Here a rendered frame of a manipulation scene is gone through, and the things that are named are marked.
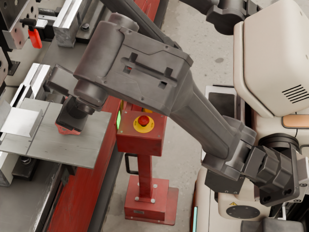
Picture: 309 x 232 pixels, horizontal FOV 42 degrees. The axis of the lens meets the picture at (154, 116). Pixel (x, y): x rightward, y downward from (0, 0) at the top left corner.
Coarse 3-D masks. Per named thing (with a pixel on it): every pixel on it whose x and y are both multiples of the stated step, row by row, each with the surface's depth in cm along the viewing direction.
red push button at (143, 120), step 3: (141, 117) 137; (144, 117) 137; (147, 117) 137; (138, 120) 136; (141, 120) 136; (144, 120) 136; (147, 120) 136; (141, 123) 136; (144, 123) 136; (147, 123) 136; (144, 126) 138
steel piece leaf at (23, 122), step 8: (16, 112) 114; (24, 112) 114; (32, 112) 114; (40, 112) 113; (8, 120) 113; (16, 120) 113; (24, 120) 113; (32, 120) 113; (0, 128) 111; (8, 128) 111; (16, 128) 111; (24, 128) 111; (32, 128) 109; (24, 136) 110
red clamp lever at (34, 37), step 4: (20, 20) 101; (24, 20) 100; (28, 20) 100; (32, 20) 100; (24, 24) 101; (28, 24) 101; (32, 24) 100; (32, 28) 102; (28, 32) 104; (32, 32) 103; (36, 32) 103; (32, 36) 104; (36, 36) 104; (32, 40) 105; (36, 40) 105; (40, 40) 107; (32, 44) 107; (36, 44) 106; (40, 44) 107
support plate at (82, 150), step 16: (48, 112) 115; (96, 112) 115; (48, 128) 111; (64, 128) 111; (96, 128) 111; (16, 144) 108; (32, 144) 108; (48, 144) 108; (64, 144) 108; (80, 144) 108; (96, 144) 108; (48, 160) 106; (64, 160) 106; (80, 160) 106; (96, 160) 106
